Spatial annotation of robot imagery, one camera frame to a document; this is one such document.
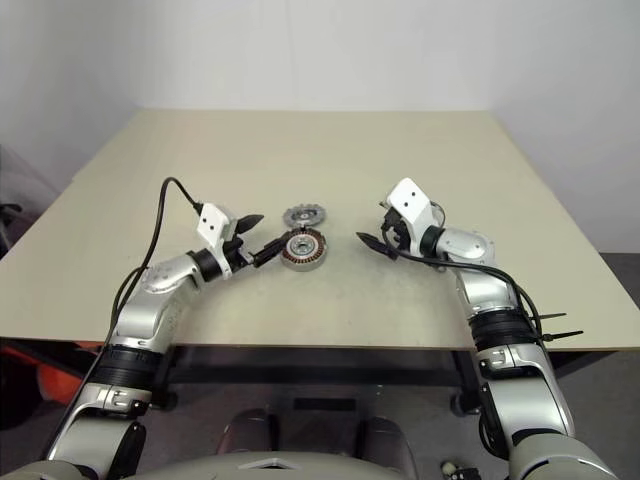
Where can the small black box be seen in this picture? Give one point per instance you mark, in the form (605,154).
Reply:
(467,474)

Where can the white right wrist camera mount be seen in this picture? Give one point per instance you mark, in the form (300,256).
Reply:
(410,200)

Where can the dark rounded shape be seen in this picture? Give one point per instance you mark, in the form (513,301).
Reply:
(247,430)
(385,437)

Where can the small white round object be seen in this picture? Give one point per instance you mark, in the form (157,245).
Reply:
(447,466)

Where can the black metal table frame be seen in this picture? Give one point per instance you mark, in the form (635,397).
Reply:
(310,370)

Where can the motor stator with copper windings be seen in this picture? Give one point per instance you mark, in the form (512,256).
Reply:
(312,257)

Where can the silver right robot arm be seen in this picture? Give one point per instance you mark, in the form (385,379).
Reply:
(520,385)

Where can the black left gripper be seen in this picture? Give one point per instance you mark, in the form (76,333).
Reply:
(239,257)

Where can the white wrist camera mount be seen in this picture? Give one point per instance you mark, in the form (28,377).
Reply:
(212,222)
(410,200)

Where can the black rectangular floor plate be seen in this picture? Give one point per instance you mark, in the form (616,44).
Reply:
(325,405)

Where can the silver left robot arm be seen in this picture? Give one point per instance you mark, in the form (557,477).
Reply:
(142,310)

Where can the grey robot torso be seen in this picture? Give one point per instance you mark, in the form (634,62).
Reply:
(280,470)

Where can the grey metal gear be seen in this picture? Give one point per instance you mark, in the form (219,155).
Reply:
(300,217)

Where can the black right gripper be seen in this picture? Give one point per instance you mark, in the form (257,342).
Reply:
(397,237)

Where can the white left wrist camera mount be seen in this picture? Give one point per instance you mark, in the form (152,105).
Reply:
(212,222)

